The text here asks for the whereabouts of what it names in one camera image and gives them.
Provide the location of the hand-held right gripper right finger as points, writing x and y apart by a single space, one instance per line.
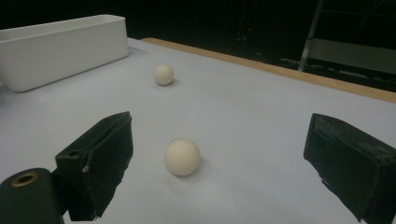
348 161

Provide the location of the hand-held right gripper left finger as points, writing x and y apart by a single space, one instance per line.
99 155

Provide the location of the white ball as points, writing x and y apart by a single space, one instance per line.
163 74
182 157

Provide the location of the white plastic bin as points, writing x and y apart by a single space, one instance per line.
62 56

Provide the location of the white metal stand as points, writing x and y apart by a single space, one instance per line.
351 56

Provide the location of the white table sheet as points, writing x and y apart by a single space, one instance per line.
249 109

